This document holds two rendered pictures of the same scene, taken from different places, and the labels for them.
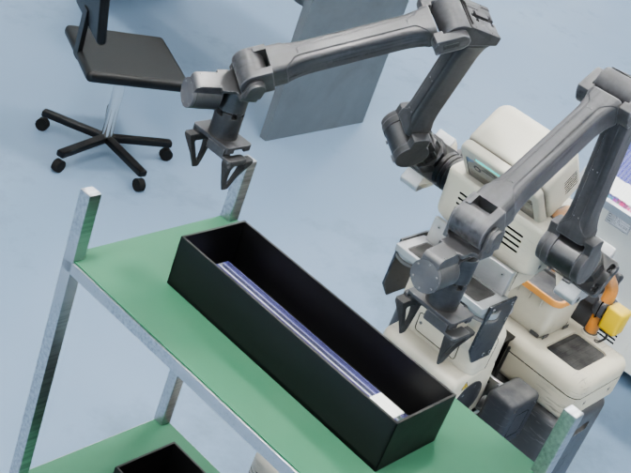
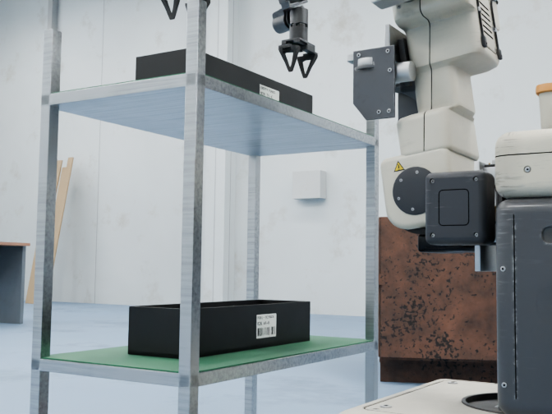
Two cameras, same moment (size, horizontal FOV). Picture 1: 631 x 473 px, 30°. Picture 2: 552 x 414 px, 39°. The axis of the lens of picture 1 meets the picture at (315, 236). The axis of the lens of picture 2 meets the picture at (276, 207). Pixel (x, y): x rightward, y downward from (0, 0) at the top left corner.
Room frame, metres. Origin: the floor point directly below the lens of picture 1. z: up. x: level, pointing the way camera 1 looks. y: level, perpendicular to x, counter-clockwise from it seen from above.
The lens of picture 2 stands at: (1.88, -2.09, 0.56)
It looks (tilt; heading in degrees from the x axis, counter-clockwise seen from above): 4 degrees up; 88
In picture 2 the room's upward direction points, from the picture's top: 1 degrees clockwise
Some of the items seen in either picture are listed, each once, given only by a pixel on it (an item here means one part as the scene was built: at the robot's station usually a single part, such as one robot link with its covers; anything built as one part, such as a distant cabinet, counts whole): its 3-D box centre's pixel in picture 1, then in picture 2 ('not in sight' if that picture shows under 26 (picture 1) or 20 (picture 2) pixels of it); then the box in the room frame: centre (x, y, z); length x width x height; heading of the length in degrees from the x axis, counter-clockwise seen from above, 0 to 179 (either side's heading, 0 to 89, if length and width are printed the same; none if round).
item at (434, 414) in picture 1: (304, 336); (232, 98); (1.82, -0.05, 1.01); 0.57 x 0.17 x 0.11; 56
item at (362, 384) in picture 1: (300, 347); not in sight; (1.82, -0.05, 0.98); 0.51 x 0.07 x 0.03; 56
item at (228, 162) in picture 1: (225, 164); (292, 57); (1.99, 0.21, 1.19); 0.07 x 0.07 x 0.09; 56
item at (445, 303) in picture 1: (445, 293); not in sight; (1.70, -0.24, 1.26); 0.10 x 0.07 x 0.07; 57
